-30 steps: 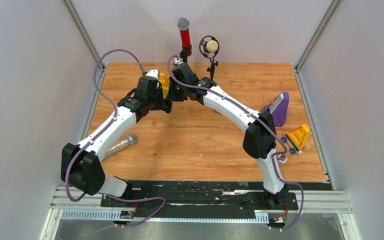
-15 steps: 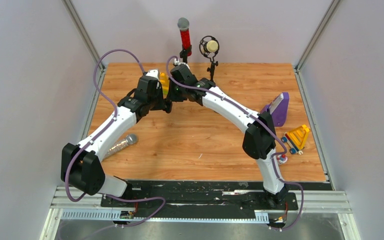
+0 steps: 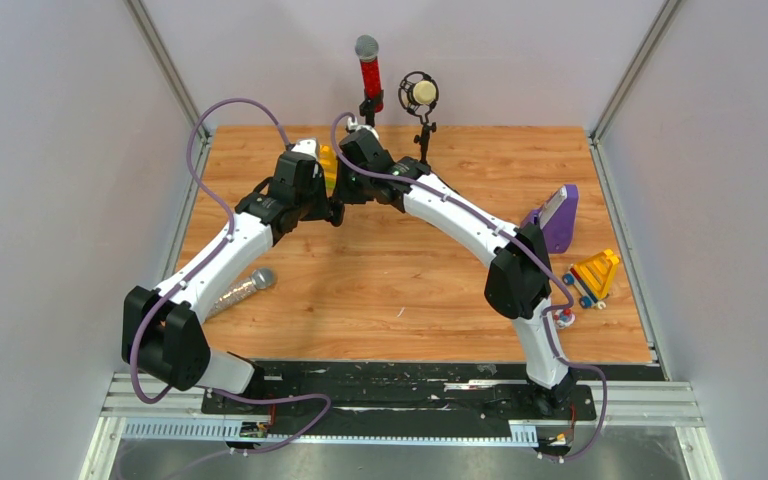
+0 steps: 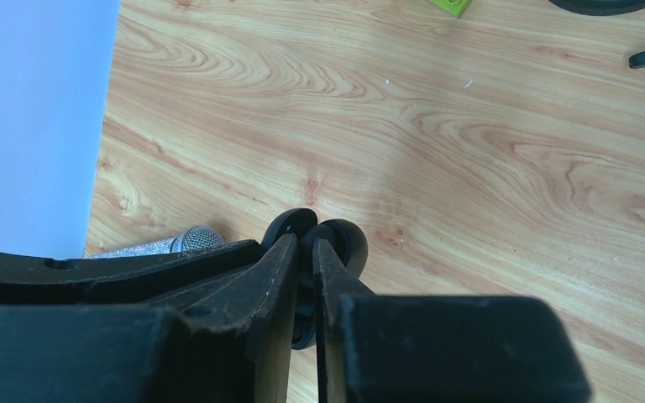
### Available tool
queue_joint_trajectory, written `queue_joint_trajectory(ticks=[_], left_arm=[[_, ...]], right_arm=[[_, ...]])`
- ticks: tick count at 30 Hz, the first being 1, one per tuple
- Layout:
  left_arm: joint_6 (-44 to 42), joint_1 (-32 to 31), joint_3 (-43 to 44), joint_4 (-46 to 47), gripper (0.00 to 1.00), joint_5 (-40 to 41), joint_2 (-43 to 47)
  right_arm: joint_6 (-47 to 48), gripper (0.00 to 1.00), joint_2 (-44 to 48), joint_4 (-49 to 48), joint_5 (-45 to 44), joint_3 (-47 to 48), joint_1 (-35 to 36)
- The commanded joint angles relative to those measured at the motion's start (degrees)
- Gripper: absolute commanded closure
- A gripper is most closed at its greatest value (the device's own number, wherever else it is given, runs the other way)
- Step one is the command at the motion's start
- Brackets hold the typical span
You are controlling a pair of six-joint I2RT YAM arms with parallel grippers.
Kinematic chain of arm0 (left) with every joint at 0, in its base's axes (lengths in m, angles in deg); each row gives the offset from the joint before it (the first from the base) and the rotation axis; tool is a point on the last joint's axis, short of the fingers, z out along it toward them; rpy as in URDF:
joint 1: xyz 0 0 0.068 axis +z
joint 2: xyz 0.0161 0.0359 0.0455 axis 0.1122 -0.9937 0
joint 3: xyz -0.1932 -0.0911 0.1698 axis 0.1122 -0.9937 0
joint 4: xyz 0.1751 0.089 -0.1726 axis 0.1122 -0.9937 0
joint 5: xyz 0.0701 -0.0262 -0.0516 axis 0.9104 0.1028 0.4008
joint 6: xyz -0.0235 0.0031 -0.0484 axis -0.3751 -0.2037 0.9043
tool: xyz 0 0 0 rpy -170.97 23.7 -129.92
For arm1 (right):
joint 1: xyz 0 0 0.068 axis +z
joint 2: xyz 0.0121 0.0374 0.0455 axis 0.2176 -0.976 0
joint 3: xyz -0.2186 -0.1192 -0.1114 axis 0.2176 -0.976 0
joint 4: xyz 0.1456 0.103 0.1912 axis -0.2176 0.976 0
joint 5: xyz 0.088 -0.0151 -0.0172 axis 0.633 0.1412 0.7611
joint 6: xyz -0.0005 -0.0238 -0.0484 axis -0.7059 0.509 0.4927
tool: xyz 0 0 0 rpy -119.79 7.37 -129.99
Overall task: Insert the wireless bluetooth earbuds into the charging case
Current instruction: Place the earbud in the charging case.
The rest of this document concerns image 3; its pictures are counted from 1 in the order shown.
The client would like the black earbud charging case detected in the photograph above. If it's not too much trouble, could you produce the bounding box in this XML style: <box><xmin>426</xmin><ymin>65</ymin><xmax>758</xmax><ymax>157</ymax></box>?
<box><xmin>328</xmin><ymin>201</ymin><xmax>345</xmax><ymax>227</ymax></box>

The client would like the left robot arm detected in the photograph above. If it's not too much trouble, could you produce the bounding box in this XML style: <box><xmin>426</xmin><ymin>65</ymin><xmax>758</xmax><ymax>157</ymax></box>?
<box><xmin>122</xmin><ymin>139</ymin><xmax>342</xmax><ymax>413</ymax></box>

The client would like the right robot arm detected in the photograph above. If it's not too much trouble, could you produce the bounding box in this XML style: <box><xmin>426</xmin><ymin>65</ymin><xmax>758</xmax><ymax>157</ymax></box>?
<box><xmin>335</xmin><ymin>125</ymin><xmax>575</xmax><ymax>418</ymax></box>

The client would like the yellow green toy block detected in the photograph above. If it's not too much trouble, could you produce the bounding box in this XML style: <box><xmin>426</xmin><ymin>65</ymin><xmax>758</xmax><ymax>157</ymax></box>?
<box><xmin>318</xmin><ymin>145</ymin><xmax>340</xmax><ymax>195</ymax></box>

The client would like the black round-base mic stand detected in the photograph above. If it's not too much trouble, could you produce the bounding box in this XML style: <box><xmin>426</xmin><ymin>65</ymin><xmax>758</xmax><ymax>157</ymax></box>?
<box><xmin>359</xmin><ymin>91</ymin><xmax>384</xmax><ymax>127</ymax></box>

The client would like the black tripod mic stand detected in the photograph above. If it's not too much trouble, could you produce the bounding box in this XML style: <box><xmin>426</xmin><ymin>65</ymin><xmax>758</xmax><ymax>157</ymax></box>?
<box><xmin>414</xmin><ymin>114</ymin><xmax>437</xmax><ymax>164</ymax></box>

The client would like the silver glitter microphone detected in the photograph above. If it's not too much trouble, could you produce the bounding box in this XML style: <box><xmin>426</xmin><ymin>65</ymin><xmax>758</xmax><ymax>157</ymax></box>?
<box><xmin>206</xmin><ymin>267</ymin><xmax>277</xmax><ymax>319</ymax></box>

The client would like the cream condenser microphone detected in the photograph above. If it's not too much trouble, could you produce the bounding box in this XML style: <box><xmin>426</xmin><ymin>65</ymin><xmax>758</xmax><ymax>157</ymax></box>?
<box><xmin>398</xmin><ymin>71</ymin><xmax>440</xmax><ymax>122</ymax></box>

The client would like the red microphone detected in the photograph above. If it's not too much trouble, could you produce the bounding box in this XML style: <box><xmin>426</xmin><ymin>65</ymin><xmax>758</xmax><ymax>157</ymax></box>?
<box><xmin>355</xmin><ymin>34</ymin><xmax>383</xmax><ymax>96</ymax></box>

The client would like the purple phone stand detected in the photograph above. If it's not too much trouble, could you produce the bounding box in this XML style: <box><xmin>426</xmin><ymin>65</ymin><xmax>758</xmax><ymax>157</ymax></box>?
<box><xmin>520</xmin><ymin>184</ymin><xmax>579</xmax><ymax>254</ymax></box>

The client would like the white phone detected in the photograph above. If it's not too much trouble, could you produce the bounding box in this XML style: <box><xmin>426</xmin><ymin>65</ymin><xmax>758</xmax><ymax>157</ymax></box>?
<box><xmin>537</xmin><ymin>186</ymin><xmax>568</xmax><ymax>228</ymax></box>

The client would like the small red white toy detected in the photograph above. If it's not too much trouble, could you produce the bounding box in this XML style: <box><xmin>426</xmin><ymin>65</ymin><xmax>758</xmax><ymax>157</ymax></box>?
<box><xmin>552</xmin><ymin>308</ymin><xmax>576</xmax><ymax>330</ymax></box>

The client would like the yellow toy vehicle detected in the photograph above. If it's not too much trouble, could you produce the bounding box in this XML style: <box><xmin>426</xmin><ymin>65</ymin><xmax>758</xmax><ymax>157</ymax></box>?
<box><xmin>562</xmin><ymin>249</ymin><xmax>621</xmax><ymax>310</ymax></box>

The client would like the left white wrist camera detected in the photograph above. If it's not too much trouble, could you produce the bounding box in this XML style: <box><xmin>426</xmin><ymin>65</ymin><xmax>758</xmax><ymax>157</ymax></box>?
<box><xmin>290</xmin><ymin>138</ymin><xmax>320</xmax><ymax>160</ymax></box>

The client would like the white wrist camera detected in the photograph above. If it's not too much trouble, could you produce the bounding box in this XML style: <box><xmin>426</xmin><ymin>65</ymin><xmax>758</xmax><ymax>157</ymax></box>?
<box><xmin>345</xmin><ymin>115</ymin><xmax>380</xmax><ymax>140</ymax></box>
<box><xmin>290</xmin><ymin>138</ymin><xmax>320</xmax><ymax>160</ymax></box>

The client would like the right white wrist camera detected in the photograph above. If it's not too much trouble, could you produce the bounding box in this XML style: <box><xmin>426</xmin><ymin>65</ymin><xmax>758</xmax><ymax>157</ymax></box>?
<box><xmin>345</xmin><ymin>115</ymin><xmax>380</xmax><ymax>140</ymax></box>

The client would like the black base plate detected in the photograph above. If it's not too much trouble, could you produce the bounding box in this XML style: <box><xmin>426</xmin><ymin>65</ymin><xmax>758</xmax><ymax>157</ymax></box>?
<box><xmin>136</xmin><ymin>357</ymin><xmax>667</xmax><ymax>442</ymax></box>

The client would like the white cable duct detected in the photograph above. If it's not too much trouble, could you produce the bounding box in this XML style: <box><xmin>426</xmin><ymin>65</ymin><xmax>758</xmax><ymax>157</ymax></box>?
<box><xmin>120</xmin><ymin>418</ymin><xmax>539</xmax><ymax>448</ymax></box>

